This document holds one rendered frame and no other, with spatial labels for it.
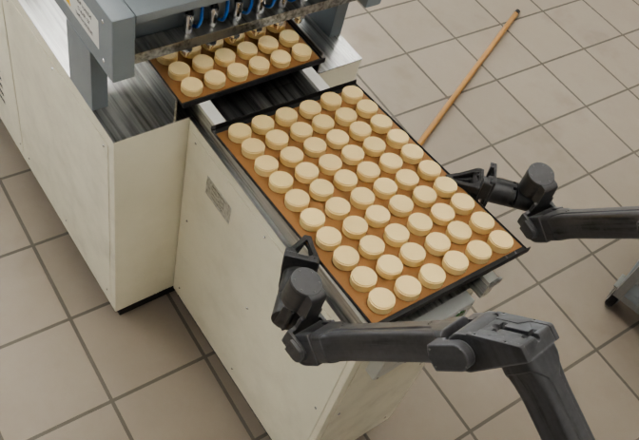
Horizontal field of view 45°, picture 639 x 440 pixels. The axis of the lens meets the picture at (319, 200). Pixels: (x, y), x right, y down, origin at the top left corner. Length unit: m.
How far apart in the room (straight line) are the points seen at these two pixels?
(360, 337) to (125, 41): 0.75
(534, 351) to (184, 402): 1.49
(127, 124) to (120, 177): 0.14
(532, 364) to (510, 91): 2.62
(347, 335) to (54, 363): 1.32
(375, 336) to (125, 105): 0.91
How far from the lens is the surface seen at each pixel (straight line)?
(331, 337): 1.30
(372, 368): 1.66
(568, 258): 3.05
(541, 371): 1.03
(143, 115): 1.84
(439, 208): 1.61
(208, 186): 1.87
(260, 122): 1.71
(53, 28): 2.05
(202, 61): 1.86
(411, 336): 1.15
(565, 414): 1.06
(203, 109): 1.78
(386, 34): 3.60
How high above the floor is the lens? 2.16
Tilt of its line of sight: 50 degrees down
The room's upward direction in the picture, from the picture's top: 18 degrees clockwise
